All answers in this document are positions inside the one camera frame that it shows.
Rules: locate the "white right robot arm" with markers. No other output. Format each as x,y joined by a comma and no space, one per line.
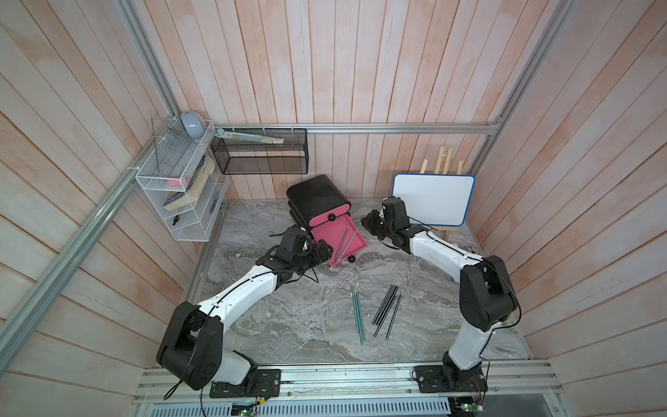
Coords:
487,297

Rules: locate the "black pencil bundle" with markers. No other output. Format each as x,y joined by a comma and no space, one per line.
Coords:
385,306

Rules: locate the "grey computer mouse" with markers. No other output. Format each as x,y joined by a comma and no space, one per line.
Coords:
194,125

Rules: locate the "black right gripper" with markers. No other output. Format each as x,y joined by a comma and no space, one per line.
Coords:
369,219

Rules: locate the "black drawer cabinet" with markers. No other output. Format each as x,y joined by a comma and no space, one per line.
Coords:
312,197

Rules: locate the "wooden easel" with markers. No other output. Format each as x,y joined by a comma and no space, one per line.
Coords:
443,164

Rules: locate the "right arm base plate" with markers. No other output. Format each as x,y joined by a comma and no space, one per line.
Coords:
448,378

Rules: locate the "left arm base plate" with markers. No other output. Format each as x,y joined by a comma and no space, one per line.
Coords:
265,383

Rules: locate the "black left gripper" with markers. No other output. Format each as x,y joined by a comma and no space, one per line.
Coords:
317,258

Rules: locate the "black wire mesh basket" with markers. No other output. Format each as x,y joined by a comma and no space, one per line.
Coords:
246,158

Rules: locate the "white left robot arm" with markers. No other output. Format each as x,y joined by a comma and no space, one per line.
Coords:
192,346

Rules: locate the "white wire mesh shelf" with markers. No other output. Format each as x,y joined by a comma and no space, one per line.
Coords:
174,155

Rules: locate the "white board with blue frame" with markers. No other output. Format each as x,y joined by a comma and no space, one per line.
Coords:
436,200

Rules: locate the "book on shelf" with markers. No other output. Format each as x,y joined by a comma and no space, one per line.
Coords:
195,187

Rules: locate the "green pencil bundle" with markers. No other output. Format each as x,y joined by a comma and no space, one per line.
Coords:
358,314

